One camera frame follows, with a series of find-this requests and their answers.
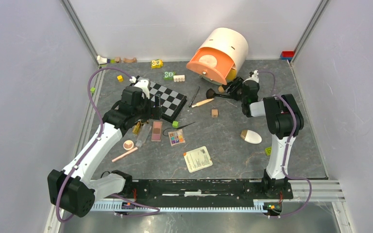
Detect small orange sponge ball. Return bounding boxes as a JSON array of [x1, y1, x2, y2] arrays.
[[218, 85, 225, 93]]

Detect orange top drawer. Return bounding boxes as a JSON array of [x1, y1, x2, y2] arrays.
[[186, 47, 237, 84]]

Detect black eyeliner pencil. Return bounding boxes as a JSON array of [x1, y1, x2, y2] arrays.
[[188, 86, 200, 108]]

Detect black makeup brush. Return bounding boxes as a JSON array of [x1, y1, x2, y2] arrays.
[[206, 88, 233, 99]]

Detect cream round drawer cabinet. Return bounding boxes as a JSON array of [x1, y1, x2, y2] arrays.
[[196, 28, 249, 85]]

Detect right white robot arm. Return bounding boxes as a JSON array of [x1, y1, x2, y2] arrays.
[[238, 78, 304, 198]]

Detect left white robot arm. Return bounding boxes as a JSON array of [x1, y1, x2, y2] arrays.
[[48, 85, 160, 222]]

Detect pink blush palette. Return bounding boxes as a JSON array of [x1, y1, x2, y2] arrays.
[[151, 121, 163, 142]]

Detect black white checkerboard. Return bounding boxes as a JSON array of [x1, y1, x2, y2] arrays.
[[146, 79, 187, 123]]

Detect small green cube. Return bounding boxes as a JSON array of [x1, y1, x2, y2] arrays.
[[172, 121, 179, 129]]

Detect yellow small cube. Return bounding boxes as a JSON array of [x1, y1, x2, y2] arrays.
[[117, 75, 124, 82]]

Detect black tweezers with loop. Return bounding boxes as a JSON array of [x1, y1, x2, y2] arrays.
[[162, 122, 195, 136]]

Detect colourful eyeshadow palette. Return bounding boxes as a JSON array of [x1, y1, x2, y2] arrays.
[[169, 129, 186, 146]]

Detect green number block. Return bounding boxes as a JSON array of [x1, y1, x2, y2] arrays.
[[163, 71, 176, 80]]

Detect small wooden cube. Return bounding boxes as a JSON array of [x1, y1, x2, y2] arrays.
[[211, 109, 219, 118]]

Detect small round blush pot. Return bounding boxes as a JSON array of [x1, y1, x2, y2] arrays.
[[123, 140, 134, 150]]

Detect white lego brick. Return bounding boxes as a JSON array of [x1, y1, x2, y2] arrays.
[[173, 75, 186, 82]]

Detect white gold oval case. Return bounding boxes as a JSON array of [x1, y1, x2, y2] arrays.
[[240, 130, 262, 144]]

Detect wooden arch block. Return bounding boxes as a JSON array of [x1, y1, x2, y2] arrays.
[[122, 57, 137, 63]]

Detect yellow owl toy block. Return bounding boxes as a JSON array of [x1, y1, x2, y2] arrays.
[[151, 59, 163, 69]]

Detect red blue brick stack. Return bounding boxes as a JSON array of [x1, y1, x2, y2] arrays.
[[280, 50, 295, 60]]

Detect green lego brick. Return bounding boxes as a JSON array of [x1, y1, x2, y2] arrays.
[[264, 147, 272, 156]]

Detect white paper sachet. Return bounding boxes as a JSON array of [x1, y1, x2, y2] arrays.
[[183, 146, 213, 173]]

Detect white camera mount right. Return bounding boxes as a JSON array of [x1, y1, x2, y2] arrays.
[[250, 70, 259, 83]]

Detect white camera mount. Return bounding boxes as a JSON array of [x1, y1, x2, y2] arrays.
[[250, 70, 259, 83], [129, 76, 151, 99]]

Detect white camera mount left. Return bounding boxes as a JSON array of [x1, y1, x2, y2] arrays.
[[129, 76, 151, 99]]

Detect wooden handled makeup tool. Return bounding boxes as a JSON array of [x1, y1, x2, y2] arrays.
[[191, 98, 214, 108]]

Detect white corner bracket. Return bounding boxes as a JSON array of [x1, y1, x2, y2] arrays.
[[97, 55, 108, 65]]

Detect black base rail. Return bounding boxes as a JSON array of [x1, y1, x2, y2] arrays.
[[119, 179, 293, 208]]

